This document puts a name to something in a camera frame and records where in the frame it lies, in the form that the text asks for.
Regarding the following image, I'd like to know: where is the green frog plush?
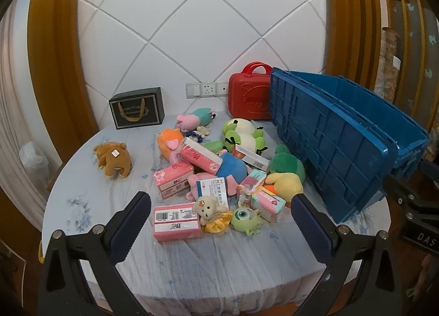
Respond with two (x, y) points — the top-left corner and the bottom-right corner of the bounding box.
(221, 118), (268, 156)

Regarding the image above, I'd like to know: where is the red plastic carry case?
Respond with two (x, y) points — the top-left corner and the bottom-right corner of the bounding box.
(229, 62), (274, 121)

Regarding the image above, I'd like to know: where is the blue plastic crate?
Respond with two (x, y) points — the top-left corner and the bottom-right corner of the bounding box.
(270, 67), (430, 224)

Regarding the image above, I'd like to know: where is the black gift box gold handle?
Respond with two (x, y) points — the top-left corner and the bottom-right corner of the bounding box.
(109, 87), (165, 130)

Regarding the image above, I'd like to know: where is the dark green plush toy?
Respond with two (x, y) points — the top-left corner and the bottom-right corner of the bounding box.
(268, 145), (306, 183)

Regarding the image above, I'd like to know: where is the pink tissue pack barcode label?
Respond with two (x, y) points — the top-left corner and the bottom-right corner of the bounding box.
(153, 204), (203, 242)

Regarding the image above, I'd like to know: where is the pink pig plush teal dress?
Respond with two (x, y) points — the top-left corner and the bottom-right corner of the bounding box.
(176, 108), (216, 131)

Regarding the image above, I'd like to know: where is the pink pig plush orange dress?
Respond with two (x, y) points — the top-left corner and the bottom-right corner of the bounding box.
(157, 128), (187, 165)

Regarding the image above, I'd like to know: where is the green one-eyed monster plush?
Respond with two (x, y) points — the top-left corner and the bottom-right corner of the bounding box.
(230, 207), (265, 236)

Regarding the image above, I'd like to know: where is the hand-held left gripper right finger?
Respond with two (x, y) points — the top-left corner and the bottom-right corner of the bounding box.
(291, 193), (403, 316)

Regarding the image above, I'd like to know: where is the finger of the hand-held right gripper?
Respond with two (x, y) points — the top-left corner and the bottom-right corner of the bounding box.
(382, 174), (439, 223)
(420, 161), (439, 180)

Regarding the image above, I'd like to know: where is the navy plush with white flower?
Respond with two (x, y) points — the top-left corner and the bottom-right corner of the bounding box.
(187, 126), (210, 142)

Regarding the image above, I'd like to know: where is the pink floral tissue pack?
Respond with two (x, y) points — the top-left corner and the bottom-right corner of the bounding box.
(180, 137), (223, 175)

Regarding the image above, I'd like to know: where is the bubble-wrapped bundle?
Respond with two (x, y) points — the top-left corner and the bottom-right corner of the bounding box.
(374, 27), (403, 98)

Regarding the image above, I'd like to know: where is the white teddy bear yellow dress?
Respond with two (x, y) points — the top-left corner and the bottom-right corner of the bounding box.
(193, 195), (234, 234)

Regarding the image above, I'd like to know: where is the small pink teal tissue pack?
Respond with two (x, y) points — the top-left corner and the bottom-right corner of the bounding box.
(238, 169), (267, 197)

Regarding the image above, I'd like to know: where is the grey patterned curtain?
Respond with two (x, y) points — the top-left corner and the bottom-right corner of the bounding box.
(381, 0), (439, 128)

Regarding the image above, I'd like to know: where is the white and blue medicine box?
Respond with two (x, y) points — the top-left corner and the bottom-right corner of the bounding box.
(196, 177), (229, 207)

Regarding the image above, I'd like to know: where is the yellow duck plush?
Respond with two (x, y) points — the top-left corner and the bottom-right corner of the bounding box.
(263, 172), (304, 204)

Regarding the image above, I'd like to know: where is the white box red stripe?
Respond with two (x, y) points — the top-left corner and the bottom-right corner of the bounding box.
(235, 145), (270, 171)

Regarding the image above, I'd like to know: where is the pink pig plush blue dress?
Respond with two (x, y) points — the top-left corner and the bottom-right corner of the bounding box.
(187, 150), (253, 200)

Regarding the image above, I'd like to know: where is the brown plush bear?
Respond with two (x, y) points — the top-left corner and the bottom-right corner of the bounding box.
(94, 142), (133, 179)

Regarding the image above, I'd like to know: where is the pink tissue pack white label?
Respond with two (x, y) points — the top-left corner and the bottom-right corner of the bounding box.
(153, 162), (195, 200)

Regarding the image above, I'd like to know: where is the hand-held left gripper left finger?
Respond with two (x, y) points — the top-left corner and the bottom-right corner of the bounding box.
(37, 191), (152, 316)

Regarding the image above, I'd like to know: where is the white plastic bag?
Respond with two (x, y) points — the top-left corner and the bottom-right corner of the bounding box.
(19, 141), (49, 180)

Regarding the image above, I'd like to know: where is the white curtain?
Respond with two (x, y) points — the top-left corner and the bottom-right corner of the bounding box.
(0, 4), (52, 207)

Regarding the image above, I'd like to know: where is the brown wooden wall trim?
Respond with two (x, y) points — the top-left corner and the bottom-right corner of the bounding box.
(27, 0), (100, 163)
(322, 0), (395, 97)

